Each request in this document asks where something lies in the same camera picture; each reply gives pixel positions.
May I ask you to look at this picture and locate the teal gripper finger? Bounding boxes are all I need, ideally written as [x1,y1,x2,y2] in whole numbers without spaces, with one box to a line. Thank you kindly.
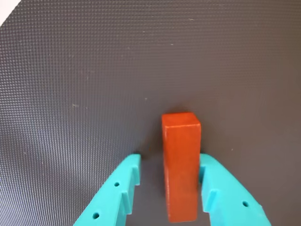
[199,153,271,226]
[72,153,142,226]

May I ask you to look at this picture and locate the red wooden block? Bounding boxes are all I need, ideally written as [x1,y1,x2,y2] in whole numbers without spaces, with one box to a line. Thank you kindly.
[161,112,202,223]

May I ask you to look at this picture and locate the dark grey textured mat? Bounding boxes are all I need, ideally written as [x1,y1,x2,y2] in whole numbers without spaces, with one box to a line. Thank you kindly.
[0,0,301,226]

